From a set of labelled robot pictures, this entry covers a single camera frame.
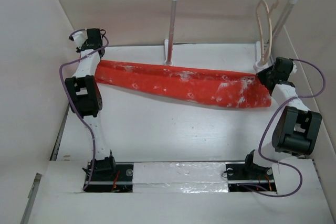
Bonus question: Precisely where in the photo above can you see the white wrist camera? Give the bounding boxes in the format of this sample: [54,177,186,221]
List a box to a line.
[69,29,86,49]
[290,61,298,76]

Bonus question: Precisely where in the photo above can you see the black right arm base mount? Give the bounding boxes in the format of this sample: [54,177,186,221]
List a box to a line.
[221,150,277,192]

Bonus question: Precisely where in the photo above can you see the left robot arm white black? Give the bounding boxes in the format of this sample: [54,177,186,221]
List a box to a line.
[64,28,117,180]

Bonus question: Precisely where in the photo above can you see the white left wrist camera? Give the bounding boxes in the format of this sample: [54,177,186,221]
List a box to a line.
[69,29,86,49]

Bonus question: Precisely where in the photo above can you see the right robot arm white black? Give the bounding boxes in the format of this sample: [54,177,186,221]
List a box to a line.
[243,57,322,179]

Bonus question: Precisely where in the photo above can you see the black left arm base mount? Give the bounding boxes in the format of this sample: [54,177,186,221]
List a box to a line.
[82,155,134,193]

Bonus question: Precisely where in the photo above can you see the silver foil tape strip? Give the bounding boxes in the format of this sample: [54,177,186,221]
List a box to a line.
[132,162,229,194]

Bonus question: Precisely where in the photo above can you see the wooden clothes hanger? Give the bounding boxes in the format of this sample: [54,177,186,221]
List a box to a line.
[255,0,281,70]

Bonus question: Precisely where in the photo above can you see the orange white-speckled trousers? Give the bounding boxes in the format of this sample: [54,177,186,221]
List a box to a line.
[95,60,271,108]

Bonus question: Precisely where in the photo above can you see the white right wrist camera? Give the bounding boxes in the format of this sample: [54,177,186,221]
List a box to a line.
[290,61,298,76]

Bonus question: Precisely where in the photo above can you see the white clothes rack with metal bar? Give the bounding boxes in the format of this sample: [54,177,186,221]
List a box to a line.
[163,0,299,72]

